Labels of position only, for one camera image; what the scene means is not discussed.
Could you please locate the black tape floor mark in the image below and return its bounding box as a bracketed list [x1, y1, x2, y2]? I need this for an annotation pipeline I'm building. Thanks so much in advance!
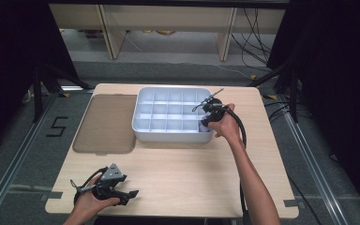
[46, 116, 69, 138]

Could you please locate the person's right hand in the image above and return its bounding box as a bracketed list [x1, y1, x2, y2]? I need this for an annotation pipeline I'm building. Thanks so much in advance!
[207, 103, 244, 146]

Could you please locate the metal floor rail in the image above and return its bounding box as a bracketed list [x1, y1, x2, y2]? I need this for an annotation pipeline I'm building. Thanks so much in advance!
[0, 92, 62, 225]
[281, 109, 353, 225]

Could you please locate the light wooden shelf unit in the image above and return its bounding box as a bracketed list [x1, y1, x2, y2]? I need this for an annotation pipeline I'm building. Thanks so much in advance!
[48, 3, 287, 62]

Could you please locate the translucent brown plastic lid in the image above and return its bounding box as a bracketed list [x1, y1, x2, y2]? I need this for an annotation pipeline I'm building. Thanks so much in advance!
[72, 94, 138, 156]

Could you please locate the bundle of black floor cables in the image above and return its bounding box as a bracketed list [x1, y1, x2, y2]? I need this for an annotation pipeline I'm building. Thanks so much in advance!
[230, 7, 275, 71]

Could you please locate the black metal stand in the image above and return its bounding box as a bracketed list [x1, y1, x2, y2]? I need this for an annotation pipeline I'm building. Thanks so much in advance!
[31, 60, 93, 124]
[247, 60, 301, 124]

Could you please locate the white compartment storage box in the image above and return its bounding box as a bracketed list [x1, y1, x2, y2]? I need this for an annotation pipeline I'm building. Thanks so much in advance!
[131, 86, 215, 144]

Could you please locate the person's left hand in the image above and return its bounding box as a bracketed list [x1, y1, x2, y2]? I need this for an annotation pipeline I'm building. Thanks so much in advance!
[73, 175, 121, 220]

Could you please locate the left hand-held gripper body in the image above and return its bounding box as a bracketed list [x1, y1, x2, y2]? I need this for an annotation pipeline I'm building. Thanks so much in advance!
[92, 163, 129, 202]

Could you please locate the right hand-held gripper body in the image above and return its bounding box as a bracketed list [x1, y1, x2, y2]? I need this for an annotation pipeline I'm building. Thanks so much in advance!
[191, 88, 229, 124]

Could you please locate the right hand-held gripper cable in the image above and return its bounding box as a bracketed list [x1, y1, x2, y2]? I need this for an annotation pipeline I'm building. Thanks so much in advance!
[214, 104, 248, 225]

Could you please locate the black curtain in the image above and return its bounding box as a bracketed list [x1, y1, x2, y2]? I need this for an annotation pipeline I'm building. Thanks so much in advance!
[266, 0, 360, 214]
[0, 0, 79, 158]

